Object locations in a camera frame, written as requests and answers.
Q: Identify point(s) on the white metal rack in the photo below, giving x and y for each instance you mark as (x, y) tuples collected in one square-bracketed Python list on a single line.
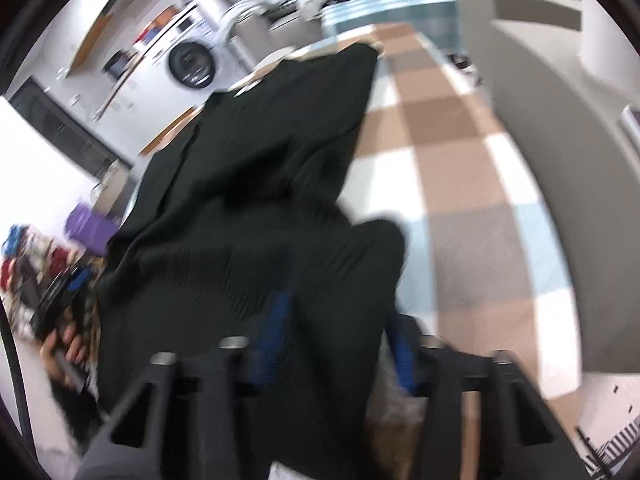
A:
[(260, 10)]

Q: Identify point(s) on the white washing machine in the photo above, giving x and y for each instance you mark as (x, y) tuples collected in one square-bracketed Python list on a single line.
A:
[(192, 55)]

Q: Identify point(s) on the pile of colourful clothes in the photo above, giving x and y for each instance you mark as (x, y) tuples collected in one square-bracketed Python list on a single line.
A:
[(30, 270)]

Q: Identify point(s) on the checkered blanket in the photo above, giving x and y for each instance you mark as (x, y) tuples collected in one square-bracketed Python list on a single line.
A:
[(450, 170)]

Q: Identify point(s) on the grey sofa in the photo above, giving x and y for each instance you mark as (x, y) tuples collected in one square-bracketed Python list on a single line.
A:
[(560, 160)]

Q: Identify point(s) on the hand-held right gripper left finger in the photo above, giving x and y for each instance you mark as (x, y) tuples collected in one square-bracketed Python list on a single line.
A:
[(272, 327)]

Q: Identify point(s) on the person's left hand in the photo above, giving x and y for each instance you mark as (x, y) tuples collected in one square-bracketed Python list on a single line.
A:
[(72, 342)]

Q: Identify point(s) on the wooden wall shelf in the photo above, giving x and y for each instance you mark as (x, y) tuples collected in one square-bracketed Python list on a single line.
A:
[(92, 35)]

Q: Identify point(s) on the black knit garment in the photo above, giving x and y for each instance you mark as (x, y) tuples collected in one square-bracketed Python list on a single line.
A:
[(240, 200)]

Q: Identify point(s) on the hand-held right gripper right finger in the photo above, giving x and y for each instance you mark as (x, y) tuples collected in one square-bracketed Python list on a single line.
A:
[(404, 355)]

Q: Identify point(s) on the purple cloth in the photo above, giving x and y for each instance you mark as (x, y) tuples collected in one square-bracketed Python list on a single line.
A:
[(90, 230)]

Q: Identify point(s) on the black window frame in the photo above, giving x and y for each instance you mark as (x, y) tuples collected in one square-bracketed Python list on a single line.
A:
[(65, 125)]

